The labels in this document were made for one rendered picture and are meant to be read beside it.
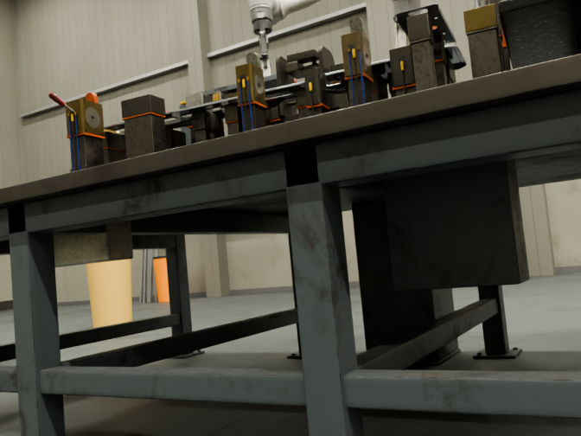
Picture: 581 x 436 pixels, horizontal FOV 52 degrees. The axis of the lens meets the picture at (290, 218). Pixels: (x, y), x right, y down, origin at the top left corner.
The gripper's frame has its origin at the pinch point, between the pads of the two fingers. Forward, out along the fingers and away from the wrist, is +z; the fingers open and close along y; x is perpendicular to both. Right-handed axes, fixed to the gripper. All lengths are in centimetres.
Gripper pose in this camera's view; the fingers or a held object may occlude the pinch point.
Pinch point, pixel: (266, 72)
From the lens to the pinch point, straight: 241.7
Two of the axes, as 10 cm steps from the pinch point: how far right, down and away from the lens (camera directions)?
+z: 0.9, 9.9, -0.8
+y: -0.3, -0.7, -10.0
